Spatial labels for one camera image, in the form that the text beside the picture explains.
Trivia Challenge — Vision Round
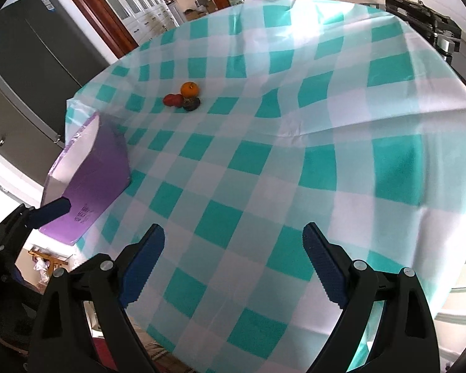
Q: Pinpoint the orange tangerine with stem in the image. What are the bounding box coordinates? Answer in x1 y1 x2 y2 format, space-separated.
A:
180 81 200 99

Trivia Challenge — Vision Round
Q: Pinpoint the wooden stool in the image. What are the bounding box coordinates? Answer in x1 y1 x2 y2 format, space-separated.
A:
28 244 75 280

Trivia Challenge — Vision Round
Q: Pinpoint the clear plastic bag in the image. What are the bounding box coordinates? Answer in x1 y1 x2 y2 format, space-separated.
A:
33 258 53 285

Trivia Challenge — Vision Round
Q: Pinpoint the dark grey refrigerator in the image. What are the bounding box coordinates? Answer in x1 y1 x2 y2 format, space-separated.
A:
0 0 114 149

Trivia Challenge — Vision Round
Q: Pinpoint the white glass-door cabinet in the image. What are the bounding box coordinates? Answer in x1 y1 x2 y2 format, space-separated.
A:
83 0 186 43

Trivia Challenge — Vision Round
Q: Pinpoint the purple box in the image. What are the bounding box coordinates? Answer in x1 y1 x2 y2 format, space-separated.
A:
39 111 132 246

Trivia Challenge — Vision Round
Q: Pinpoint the brown wooden door frame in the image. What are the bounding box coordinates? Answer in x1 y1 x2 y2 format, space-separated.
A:
50 0 139 60

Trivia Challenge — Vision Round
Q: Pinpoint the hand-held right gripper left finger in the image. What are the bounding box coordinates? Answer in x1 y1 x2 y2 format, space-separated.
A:
26 223 166 373

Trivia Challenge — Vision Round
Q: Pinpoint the teal white checked tablecloth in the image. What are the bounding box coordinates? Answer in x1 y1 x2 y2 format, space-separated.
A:
64 0 466 373

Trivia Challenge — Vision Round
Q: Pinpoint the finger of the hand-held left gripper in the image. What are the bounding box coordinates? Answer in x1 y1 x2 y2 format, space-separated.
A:
0 197 71 259

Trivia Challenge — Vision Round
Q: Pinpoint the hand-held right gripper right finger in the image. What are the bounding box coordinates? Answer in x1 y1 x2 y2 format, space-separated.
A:
302 221 440 373

